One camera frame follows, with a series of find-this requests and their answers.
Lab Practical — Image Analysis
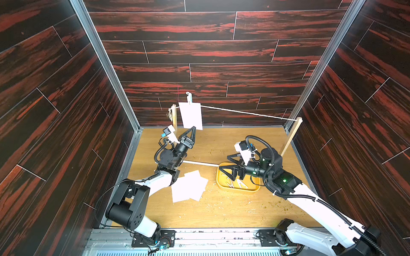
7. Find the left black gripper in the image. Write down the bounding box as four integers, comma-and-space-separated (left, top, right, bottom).
170, 128, 193, 170

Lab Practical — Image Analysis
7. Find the green white clothespin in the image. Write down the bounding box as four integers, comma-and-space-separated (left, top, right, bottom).
186, 92, 193, 104

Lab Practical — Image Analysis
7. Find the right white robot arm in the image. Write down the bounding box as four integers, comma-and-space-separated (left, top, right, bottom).
219, 135, 386, 256

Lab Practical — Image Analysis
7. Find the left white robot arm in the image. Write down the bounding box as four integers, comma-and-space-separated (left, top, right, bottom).
105, 125, 196, 245

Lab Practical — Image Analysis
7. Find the yellow plastic tray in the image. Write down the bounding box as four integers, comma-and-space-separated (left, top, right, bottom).
216, 162, 263, 194

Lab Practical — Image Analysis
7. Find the aluminium corner profile left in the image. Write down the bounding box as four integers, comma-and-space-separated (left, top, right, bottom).
69, 0, 141, 132

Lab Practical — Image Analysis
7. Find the aluminium corner profile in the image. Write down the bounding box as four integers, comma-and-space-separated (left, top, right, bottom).
284, 0, 366, 133
69, 0, 141, 132

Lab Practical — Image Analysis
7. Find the aluminium corner profile right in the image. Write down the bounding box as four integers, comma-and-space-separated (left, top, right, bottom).
284, 0, 366, 133

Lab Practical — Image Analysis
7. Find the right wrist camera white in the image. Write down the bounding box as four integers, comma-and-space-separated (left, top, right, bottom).
234, 141, 255, 165

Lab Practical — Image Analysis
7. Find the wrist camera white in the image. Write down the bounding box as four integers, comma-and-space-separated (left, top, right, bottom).
234, 141, 255, 165
161, 125, 180, 144

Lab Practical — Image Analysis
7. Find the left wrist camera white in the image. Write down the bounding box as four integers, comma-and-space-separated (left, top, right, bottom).
161, 125, 180, 144

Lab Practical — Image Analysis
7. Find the white string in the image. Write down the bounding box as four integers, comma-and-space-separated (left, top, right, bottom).
174, 104, 299, 122

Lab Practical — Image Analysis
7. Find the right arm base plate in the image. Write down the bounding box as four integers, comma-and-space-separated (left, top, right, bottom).
255, 228, 304, 249

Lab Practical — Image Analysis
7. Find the wooden string rack frame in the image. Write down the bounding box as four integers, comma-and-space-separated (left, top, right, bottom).
168, 105, 303, 157

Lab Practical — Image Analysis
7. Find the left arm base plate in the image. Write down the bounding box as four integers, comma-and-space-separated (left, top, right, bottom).
131, 229, 176, 250

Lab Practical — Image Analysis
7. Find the aluminium front rail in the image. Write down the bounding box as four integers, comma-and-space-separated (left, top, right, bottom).
83, 228, 353, 256

